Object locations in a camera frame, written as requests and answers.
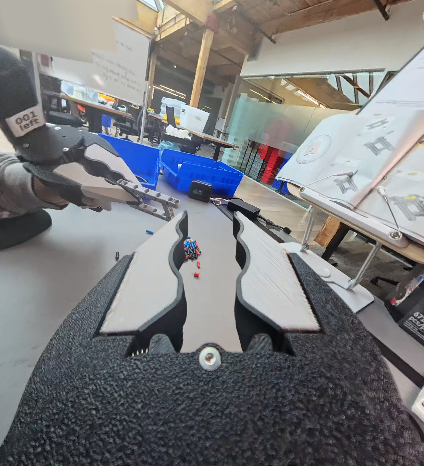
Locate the grey desk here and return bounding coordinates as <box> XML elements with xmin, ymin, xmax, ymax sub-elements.
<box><xmin>0</xmin><ymin>175</ymin><xmax>424</xmax><ymax>466</ymax></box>

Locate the translucent storage box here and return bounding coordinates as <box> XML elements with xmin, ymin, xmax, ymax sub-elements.
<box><xmin>180</xmin><ymin>106</ymin><xmax>211</xmax><ymax>132</ymax></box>

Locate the short blue storage bin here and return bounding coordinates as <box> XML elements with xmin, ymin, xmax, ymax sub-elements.
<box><xmin>98</xmin><ymin>133</ymin><xmax>162</xmax><ymax>190</ymax></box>

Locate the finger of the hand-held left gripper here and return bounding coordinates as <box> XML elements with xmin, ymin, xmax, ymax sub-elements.
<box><xmin>53</xmin><ymin>162</ymin><xmax>141</xmax><ymax>212</ymax></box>
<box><xmin>84</xmin><ymin>143</ymin><xmax>143</xmax><ymax>187</ymax></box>

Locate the black chair armrest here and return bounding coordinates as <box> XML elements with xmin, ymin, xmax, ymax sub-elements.
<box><xmin>0</xmin><ymin>209</ymin><xmax>52</xmax><ymax>252</ymax></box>

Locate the long blue storage bin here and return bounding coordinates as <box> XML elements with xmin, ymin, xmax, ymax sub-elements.
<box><xmin>160</xmin><ymin>147</ymin><xmax>245</xmax><ymax>191</ymax></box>

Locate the white instruction booklet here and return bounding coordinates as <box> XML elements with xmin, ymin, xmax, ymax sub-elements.
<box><xmin>276</xmin><ymin>27</ymin><xmax>424</xmax><ymax>255</ymax></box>

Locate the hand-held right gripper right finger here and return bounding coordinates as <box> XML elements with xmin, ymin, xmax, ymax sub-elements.
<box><xmin>233</xmin><ymin>211</ymin><xmax>322</xmax><ymax>333</ymax></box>

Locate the whiteboard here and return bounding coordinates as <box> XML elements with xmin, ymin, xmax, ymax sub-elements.
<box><xmin>52</xmin><ymin>18</ymin><xmax>151</xmax><ymax>106</ymax></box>

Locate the person's left hand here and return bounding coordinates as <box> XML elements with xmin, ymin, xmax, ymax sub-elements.
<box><xmin>33</xmin><ymin>176</ymin><xmax>70</xmax><ymax>209</ymax></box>

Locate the person's left forearm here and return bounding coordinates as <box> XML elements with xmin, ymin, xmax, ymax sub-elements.
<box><xmin>0</xmin><ymin>152</ymin><xmax>58</xmax><ymax>219</ymax></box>

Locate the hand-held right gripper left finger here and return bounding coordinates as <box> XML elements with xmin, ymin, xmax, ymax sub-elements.
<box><xmin>99</xmin><ymin>210</ymin><xmax>189</xmax><ymax>335</ymax></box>

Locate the black office chair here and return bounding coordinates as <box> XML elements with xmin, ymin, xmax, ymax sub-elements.
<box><xmin>114</xmin><ymin>107</ymin><xmax>140</xmax><ymax>141</ymax></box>

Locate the white book stand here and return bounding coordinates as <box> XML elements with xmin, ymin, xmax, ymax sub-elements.
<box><xmin>281</xmin><ymin>171</ymin><xmax>413</xmax><ymax>314</ymax></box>

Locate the black flat box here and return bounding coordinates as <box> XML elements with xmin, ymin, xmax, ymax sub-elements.
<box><xmin>227</xmin><ymin>198</ymin><xmax>261</xmax><ymax>215</ymax></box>

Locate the wooden top standing desk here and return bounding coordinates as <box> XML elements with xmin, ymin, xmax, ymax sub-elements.
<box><xmin>148</xmin><ymin>113</ymin><xmax>240</xmax><ymax>161</ymax></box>

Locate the shelf of small drawers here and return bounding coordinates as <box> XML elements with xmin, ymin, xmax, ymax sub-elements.
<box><xmin>241</xmin><ymin>140</ymin><xmax>300</xmax><ymax>184</ymax></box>

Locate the toy car set box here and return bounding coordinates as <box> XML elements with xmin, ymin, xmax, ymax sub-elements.
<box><xmin>385</xmin><ymin>266</ymin><xmax>424</xmax><ymax>355</ymax></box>

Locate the grey toy brick frame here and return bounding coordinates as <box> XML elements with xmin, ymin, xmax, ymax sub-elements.
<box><xmin>117</xmin><ymin>178</ymin><xmax>181</xmax><ymax>222</ymax></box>

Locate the black device with display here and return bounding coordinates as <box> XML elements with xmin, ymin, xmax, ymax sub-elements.
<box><xmin>188</xmin><ymin>179</ymin><xmax>213</xmax><ymax>202</ymax></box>

